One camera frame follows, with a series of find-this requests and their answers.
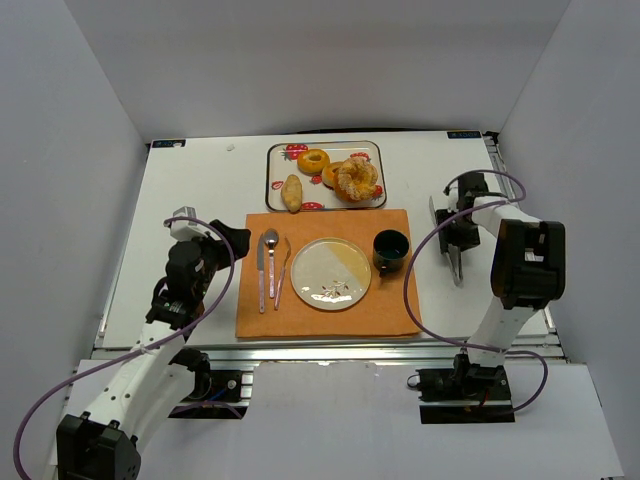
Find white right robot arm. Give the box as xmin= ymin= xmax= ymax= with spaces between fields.
xmin=431 ymin=169 xmax=566 ymax=369

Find pale ring donut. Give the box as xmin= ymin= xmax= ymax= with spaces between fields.
xmin=321 ymin=161 xmax=343 ymax=189

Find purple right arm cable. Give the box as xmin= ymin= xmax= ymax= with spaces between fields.
xmin=407 ymin=168 xmax=550 ymax=414

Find round cream ceramic plate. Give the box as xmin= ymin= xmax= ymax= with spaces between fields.
xmin=290 ymin=237 xmax=372 ymax=311

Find black table corner label left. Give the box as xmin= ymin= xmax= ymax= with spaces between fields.
xmin=151 ymin=139 xmax=186 ymax=149

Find aluminium frame rail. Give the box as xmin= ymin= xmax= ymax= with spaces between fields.
xmin=92 ymin=337 xmax=566 ymax=401

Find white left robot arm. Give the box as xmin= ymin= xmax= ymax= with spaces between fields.
xmin=56 ymin=215 xmax=251 ymax=479

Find metal kitchen tongs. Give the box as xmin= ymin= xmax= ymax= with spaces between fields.
xmin=429 ymin=197 xmax=463 ymax=287

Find rose gold fork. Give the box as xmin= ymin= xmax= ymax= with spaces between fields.
xmin=274 ymin=236 xmax=291 ymax=311

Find strawberry pattern rectangular tray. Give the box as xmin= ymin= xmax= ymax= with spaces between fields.
xmin=265 ymin=140 xmax=387 ymax=212

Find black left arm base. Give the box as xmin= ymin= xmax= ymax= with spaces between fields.
xmin=169 ymin=348 xmax=252 ymax=420

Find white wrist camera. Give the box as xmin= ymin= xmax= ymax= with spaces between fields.
xmin=443 ymin=182 xmax=459 ymax=212
xmin=163 ymin=206 xmax=211 ymax=241

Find orange cloth placemat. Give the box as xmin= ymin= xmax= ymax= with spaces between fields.
xmin=236 ymin=209 xmax=420 ymax=339

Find black table corner label right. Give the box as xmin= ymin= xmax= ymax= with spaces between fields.
xmin=446 ymin=130 xmax=483 ymax=140

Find orange glazed ring donut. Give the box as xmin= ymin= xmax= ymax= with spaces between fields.
xmin=297 ymin=149 xmax=330 ymax=175

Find knife with pink handle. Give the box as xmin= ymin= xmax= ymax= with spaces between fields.
xmin=256 ymin=234 xmax=265 ymax=314

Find dark green mug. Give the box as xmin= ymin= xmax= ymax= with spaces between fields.
xmin=372 ymin=229 xmax=410 ymax=277

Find large sugar-crusted bundt bread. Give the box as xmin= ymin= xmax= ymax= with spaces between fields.
xmin=334 ymin=156 xmax=378 ymax=203

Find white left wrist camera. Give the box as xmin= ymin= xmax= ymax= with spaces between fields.
xmin=163 ymin=206 xmax=211 ymax=241

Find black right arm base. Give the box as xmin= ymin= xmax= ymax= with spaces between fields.
xmin=407 ymin=353 xmax=515 ymax=425

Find black table corner label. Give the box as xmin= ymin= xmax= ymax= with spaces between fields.
xmin=446 ymin=130 xmax=483 ymax=140
xmin=151 ymin=139 xmax=186 ymax=149

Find spoon with pink handle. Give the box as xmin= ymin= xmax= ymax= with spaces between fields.
xmin=264 ymin=228 xmax=279 ymax=299

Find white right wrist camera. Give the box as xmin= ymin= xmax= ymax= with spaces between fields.
xmin=443 ymin=182 xmax=459 ymax=212

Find oblong baked bread roll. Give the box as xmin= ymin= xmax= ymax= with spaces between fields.
xmin=281 ymin=174 xmax=303 ymax=213

